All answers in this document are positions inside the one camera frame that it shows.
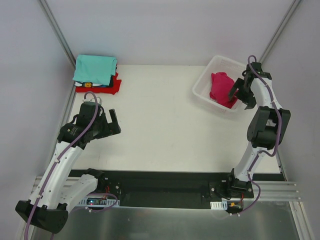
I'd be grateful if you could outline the crimson pink t shirt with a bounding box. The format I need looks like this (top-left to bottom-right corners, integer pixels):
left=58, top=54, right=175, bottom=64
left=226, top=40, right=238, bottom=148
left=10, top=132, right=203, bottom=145
left=209, top=72, right=238, bottom=109

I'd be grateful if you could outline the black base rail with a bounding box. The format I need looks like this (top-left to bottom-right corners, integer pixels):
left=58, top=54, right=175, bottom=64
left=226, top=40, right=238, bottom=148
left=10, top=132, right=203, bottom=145
left=69, top=168, right=261, bottom=213

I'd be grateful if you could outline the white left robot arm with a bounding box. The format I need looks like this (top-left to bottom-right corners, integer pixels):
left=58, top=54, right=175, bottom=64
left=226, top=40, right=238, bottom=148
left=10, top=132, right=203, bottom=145
left=15, top=101, right=121, bottom=234

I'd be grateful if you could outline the folded teal t shirt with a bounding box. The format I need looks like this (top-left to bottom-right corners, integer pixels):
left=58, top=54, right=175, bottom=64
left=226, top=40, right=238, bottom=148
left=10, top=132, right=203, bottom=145
left=73, top=54, right=118, bottom=86

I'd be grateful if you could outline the folded dark printed t shirt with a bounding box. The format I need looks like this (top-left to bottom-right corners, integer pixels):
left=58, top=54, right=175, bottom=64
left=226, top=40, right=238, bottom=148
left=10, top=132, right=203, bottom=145
left=74, top=81, right=114, bottom=89

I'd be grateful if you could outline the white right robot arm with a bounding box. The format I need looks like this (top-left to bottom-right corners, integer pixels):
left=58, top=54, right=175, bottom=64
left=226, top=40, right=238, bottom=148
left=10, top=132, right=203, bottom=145
left=214, top=61, right=291, bottom=200

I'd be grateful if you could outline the white plastic basket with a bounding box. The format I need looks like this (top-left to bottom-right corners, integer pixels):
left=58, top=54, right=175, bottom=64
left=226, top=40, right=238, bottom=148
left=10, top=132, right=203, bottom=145
left=192, top=55, right=246, bottom=114

